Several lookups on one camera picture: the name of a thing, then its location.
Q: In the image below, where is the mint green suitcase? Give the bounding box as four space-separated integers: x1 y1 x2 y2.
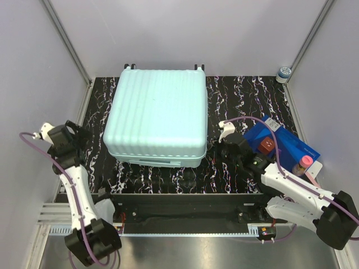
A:
103 66 208 168

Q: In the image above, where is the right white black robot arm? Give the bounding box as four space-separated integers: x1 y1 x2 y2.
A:
214 135 358 250

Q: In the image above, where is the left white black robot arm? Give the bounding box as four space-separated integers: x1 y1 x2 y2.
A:
40 120 122 267

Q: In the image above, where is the red brown travel adapter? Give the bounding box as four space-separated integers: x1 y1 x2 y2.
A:
257 137 275 155

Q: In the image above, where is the pink cap small bottle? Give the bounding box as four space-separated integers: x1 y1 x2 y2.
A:
292 155 314 177

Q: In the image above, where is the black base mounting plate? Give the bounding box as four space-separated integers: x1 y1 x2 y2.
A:
109 193 273 236

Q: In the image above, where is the blue white jar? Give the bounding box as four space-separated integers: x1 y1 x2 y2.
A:
276 67 292 84

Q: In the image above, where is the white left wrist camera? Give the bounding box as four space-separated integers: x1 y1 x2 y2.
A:
33 122 54 143

